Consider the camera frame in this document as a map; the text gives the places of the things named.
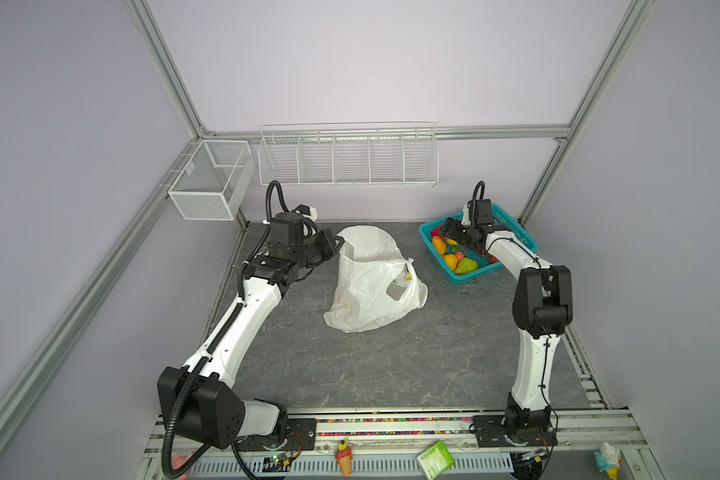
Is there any green fake pear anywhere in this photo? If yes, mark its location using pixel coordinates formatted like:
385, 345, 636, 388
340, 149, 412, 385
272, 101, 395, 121
453, 257, 479, 276

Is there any white plastic bag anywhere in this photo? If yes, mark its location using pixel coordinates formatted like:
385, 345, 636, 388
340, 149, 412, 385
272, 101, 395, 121
323, 225, 428, 333

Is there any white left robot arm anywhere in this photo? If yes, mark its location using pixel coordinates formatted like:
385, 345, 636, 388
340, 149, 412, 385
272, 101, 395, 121
157, 205, 344, 449

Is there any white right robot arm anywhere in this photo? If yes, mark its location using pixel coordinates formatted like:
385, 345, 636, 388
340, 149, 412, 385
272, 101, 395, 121
442, 198, 573, 446

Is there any orange fake fruit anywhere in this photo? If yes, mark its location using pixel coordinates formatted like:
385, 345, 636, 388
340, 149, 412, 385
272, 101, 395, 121
432, 236, 449, 256

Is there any teal plastic basket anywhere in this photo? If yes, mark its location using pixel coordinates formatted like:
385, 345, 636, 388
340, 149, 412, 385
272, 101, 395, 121
418, 204, 538, 285

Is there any white mesh box basket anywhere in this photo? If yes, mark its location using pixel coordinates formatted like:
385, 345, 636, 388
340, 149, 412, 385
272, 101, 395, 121
168, 140, 255, 221

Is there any toy ice cream cone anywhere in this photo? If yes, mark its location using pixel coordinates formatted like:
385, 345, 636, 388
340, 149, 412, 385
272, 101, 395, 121
335, 439, 353, 477

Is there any green white small box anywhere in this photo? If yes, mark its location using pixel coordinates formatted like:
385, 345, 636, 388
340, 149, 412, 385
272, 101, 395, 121
416, 441, 455, 480

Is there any pink toy figure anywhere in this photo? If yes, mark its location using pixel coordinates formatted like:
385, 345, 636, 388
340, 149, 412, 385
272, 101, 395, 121
171, 454, 192, 480

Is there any toy blue ice cream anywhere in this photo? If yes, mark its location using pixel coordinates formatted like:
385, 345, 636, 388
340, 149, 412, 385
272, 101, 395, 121
594, 442, 622, 480

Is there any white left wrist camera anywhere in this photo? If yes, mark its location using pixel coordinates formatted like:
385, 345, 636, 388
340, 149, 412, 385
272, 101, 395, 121
294, 204, 318, 222

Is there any white wire wall shelf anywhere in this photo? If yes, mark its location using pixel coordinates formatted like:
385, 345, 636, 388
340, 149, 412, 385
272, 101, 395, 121
258, 122, 440, 187

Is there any black corrugated left cable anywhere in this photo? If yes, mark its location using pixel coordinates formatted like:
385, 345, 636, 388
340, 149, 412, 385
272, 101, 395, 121
160, 356, 214, 480

